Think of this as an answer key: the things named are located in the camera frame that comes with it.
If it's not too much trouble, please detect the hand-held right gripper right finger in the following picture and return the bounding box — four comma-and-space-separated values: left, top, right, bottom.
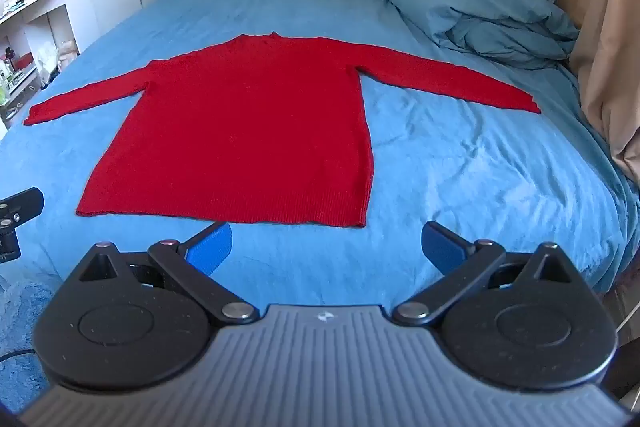
392, 221, 587, 328

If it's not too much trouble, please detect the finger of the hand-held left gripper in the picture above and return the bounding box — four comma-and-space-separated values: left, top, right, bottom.
0, 187, 45, 226

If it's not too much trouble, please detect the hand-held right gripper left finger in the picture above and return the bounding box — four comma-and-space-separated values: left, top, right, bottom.
66, 221, 259, 326

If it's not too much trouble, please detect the red knit sweater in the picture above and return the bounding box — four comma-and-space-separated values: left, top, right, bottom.
23, 32, 542, 228

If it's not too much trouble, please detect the blue fuzzy rug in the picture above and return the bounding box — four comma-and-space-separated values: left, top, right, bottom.
0, 276, 58, 414

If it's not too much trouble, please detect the blue bed sheet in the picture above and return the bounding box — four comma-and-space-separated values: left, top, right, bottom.
0, 0, 640, 308

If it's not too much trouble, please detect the white shelf unit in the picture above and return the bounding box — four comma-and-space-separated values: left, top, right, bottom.
0, 0, 90, 130

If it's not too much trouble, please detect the blue pillow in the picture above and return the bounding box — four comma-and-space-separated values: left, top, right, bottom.
369, 0, 581, 70

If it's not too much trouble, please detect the black cable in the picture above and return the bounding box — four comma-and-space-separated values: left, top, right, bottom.
0, 347, 37, 363

